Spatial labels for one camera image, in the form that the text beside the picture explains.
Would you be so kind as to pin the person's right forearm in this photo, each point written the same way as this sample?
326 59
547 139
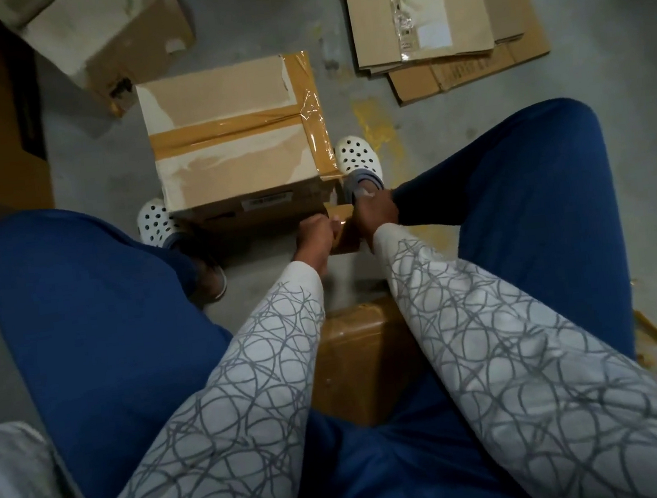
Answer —
531 365

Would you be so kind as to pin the small brown cardboard box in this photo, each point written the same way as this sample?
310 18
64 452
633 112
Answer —
103 35

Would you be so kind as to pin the brown packing tape roll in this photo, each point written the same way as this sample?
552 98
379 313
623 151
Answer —
344 226

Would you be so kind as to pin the person's left white clog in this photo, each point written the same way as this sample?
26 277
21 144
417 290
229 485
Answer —
157 222

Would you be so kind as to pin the person's right white clog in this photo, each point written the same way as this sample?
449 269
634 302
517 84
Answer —
360 157

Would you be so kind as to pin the brown plastic-wrapped stool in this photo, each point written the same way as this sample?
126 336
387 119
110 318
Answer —
360 366

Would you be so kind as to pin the person's blue trousers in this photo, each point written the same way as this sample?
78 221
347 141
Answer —
90 332

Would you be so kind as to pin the person's left forearm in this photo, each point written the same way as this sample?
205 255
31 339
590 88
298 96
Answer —
231 434

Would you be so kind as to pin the small cardboard box being taped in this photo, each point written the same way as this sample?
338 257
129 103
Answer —
233 138

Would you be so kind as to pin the person's right hand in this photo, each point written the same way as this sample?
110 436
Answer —
374 211

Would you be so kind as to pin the person's white clog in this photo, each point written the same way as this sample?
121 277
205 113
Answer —
157 222
360 157

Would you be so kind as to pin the flat brown cardboard sheet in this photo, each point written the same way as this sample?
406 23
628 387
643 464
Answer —
518 41

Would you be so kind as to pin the person's left hand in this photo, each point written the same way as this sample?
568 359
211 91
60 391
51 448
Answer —
314 242

